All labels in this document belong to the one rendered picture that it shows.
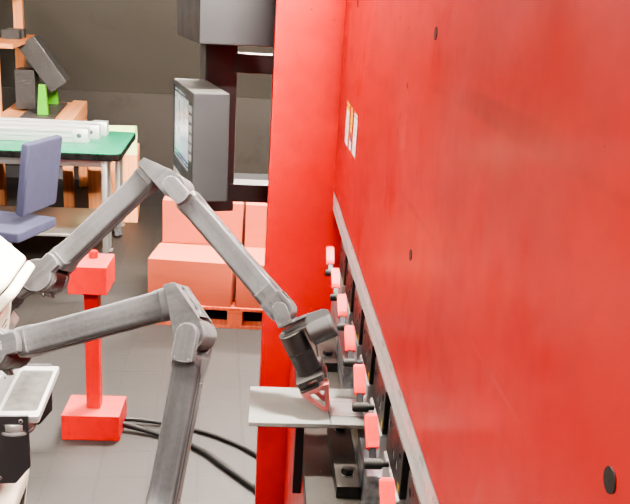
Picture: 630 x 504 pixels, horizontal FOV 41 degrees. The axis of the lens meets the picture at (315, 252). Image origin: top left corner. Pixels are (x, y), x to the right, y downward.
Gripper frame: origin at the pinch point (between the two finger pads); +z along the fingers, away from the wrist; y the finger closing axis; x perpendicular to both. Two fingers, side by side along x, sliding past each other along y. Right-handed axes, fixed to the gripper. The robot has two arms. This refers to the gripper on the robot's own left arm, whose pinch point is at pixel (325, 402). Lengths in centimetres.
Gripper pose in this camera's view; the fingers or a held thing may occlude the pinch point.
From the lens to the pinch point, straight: 197.2
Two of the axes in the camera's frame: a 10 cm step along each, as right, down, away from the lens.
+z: 4.1, 8.7, 2.8
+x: -9.1, 4.0, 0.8
